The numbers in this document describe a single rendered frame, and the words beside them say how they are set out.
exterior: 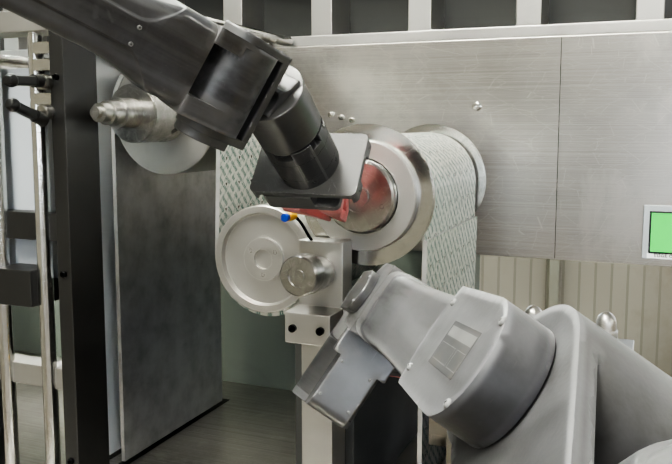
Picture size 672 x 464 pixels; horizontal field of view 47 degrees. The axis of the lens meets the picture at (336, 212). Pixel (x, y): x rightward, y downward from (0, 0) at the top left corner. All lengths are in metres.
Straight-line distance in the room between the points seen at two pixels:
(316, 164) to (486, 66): 0.49
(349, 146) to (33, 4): 0.31
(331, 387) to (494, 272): 2.83
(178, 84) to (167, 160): 0.39
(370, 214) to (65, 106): 0.32
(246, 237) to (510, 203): 0.40
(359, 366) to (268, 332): 0.64
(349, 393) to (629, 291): 3.03
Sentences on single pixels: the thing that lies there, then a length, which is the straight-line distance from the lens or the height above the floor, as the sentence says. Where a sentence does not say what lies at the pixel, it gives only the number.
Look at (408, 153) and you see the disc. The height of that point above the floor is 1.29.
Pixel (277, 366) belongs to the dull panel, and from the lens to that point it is 1.27.
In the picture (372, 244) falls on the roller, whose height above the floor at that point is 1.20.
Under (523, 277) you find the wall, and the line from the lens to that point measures 3.48.
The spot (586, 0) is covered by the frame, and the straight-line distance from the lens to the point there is 1.17.
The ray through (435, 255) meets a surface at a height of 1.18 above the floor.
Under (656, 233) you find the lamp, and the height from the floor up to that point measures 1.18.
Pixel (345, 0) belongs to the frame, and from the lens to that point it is 1.24.
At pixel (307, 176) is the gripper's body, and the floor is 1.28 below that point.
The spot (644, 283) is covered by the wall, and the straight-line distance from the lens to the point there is 3.63.
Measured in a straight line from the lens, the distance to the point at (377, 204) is 0.78.
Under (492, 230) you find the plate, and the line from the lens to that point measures 1.11.
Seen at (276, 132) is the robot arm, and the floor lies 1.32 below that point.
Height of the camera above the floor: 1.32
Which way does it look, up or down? 6 degrees down
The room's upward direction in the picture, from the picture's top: straight up
